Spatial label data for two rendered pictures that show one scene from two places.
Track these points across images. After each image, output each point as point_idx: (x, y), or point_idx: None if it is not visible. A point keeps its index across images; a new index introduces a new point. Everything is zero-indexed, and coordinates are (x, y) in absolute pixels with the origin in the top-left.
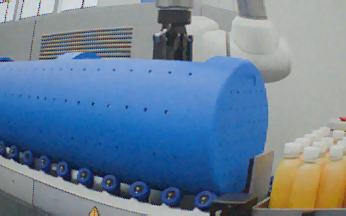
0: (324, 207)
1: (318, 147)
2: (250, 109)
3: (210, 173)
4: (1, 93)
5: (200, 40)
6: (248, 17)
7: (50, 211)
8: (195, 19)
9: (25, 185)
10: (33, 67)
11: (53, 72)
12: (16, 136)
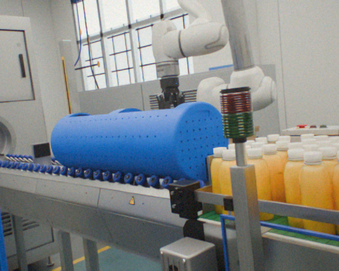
0: None
1: None
2: (206, 129)
3: (178, 166)
4: (73, 137)
5: (211, 93)
6: (239, 70)
7: (107, 208)
8: (208, 80)
9: (94, 193)
10: (94, 119)
11: (106, 121)
12: (87, 162)
